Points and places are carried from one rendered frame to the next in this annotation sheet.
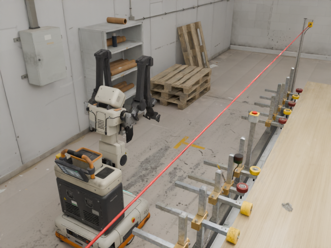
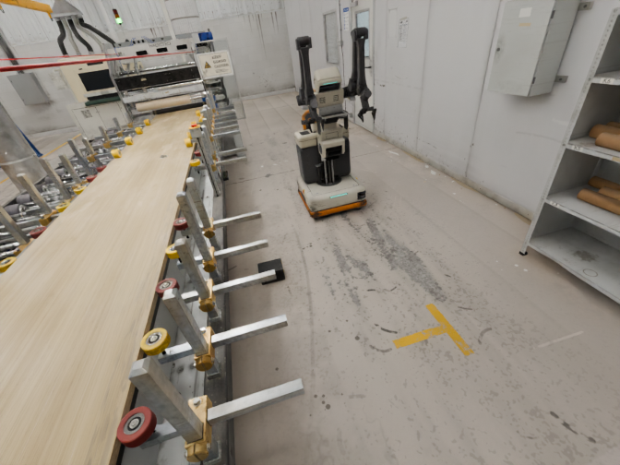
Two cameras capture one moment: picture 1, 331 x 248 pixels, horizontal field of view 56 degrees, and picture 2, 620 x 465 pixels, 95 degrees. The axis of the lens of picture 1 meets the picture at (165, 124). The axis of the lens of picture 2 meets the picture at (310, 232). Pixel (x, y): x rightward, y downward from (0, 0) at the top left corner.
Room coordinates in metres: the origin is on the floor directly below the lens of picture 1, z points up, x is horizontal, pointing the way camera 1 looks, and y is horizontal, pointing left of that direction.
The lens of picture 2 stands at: (4.29, -1.52, 1.62)
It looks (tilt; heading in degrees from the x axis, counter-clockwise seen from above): 34 degrees down; 140
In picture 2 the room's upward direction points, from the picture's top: 9 degrees counter-clockwise
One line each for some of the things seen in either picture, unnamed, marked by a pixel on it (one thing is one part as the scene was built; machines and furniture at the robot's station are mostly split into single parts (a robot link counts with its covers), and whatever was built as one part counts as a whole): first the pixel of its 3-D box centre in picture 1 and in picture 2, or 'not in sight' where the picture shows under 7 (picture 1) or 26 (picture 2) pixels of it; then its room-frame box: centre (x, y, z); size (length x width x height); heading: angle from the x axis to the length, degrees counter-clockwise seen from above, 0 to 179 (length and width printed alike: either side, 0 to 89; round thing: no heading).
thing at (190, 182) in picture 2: (270, 115); (205, 220); (2.94, -1.08, 0.90); 0.04 x 0.04 x 0.48; 60
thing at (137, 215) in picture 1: (104, 218); (329, 190); (2.25, 0.58, 0.16); 0.67 x 0.64 x 0.25; 150
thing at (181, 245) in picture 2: (280, 102); (202, 290); (3.37, -1.33, 0.87); 0.04 x 0.04 x 0.48; 60
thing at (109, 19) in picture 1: (116, 20); not in sight; (4.68, 0.70, 1.59); 0.30 x 0.08 x 0.08; 60
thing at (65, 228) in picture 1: (80, 236); not in sight; (1.95, 0.72, 0.23); 0.41 x 0.02 x 0.08; 60
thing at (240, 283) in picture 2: (273, 107); (224, 288); (3.37, -1.25, 0.81); 0.43 x 0.03 x 0.04; 60
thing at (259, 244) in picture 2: (267, 115); (224, 254); (3.16, -1.13, 0.80); 0.43 x 0.03 x 0.04; 60
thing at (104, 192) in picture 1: (92, 186); (324, 151); (2.17, 0.62, 0.59); 0.55 x 0.34 x 0.83; 60
